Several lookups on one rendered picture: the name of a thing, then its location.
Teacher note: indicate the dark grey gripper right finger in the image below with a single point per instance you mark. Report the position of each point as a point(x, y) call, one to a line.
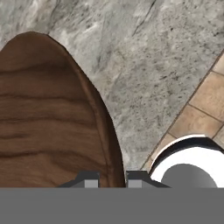
point(137, 178)

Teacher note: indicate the brown wooden bowl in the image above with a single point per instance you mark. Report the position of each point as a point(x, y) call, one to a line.
point(49, 116)

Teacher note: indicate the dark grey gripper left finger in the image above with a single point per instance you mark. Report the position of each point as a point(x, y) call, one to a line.
point(87, 178)

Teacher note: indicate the white and black round object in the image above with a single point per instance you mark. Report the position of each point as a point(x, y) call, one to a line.
point(189, 153)

